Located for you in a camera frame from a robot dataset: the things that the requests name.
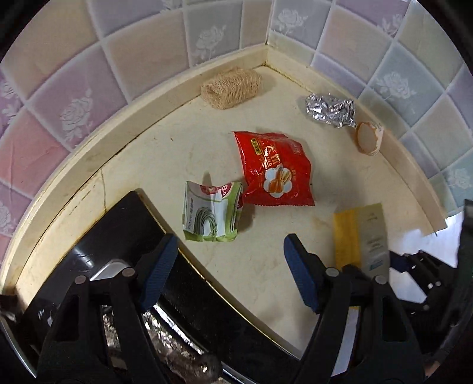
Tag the silver foil wrapper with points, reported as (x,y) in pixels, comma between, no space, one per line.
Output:
(329,109)

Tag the beige loofah scrub pad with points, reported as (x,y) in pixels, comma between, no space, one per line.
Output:
(231,88)

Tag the green white snack packet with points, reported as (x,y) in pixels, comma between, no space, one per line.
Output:
(210,214)

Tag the black gas stove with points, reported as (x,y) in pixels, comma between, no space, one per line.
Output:
(221,317)

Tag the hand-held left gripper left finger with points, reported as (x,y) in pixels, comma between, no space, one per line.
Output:
(159,273)

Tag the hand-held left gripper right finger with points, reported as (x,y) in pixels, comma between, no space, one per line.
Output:
(299,273)

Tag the red snack packet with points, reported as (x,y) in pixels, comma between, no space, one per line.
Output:
(277,166)

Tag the long yellow box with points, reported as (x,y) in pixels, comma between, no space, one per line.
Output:
(358,236)

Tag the silver foil stove tray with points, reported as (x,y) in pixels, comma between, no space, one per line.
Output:
(164,334)

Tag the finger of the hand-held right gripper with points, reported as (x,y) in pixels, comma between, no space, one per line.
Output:
(398,262)

